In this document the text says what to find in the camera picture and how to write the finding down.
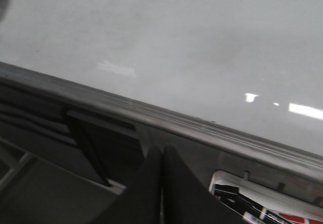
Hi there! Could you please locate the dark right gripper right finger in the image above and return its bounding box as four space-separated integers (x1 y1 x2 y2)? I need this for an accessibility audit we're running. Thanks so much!
162 145 242 223

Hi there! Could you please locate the white tray of markers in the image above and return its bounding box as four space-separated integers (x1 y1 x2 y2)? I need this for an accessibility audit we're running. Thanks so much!
209 171 322 223

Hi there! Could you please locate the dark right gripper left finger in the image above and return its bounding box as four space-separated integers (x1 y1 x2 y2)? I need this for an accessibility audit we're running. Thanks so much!
90 146 162 223

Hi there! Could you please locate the white whiteboard with aluminium frame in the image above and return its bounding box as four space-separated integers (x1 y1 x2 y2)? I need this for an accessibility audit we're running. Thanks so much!
1 0 322 201

